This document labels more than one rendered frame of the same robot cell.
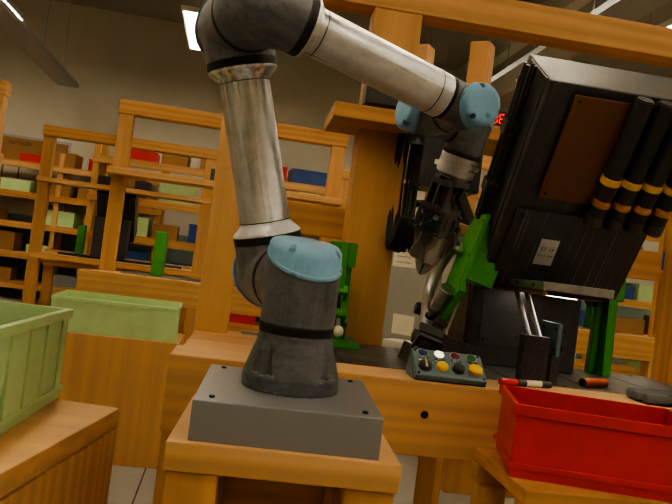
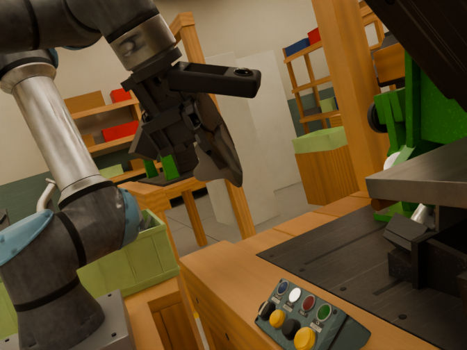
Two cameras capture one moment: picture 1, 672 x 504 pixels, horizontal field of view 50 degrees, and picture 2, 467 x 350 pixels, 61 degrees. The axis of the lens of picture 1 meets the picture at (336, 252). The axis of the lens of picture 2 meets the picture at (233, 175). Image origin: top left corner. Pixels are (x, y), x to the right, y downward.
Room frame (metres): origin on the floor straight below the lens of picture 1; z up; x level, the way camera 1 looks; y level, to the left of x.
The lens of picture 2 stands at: (1.34, -0.74, 1.21)
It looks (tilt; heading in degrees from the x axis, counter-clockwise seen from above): 8 degrees down; 77
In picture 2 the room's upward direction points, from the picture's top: 17 degrees counter-clockwise
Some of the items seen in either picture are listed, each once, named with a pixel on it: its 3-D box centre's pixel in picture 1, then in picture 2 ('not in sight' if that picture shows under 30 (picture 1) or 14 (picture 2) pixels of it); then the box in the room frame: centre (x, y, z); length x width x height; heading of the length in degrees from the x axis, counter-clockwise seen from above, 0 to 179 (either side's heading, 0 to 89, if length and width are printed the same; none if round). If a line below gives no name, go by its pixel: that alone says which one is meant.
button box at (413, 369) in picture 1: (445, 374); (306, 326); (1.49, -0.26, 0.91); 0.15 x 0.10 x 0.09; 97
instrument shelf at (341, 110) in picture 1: (482, 140); not in sight; (2.07, -0.38, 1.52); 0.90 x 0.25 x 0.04; 97
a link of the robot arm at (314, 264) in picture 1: (300, 280); (35, 252); (1.12, 0.05, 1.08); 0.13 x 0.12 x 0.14; 24
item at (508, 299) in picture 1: (514, 301); not in sight; (1.96, -0.50, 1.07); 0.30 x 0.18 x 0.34; 97
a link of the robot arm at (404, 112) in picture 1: (432, 115); (69, 16); (1.32, -0.14, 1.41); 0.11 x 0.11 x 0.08; 24
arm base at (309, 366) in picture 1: (293, 354); (55, 310); (1.12, 0.05, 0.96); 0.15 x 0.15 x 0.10
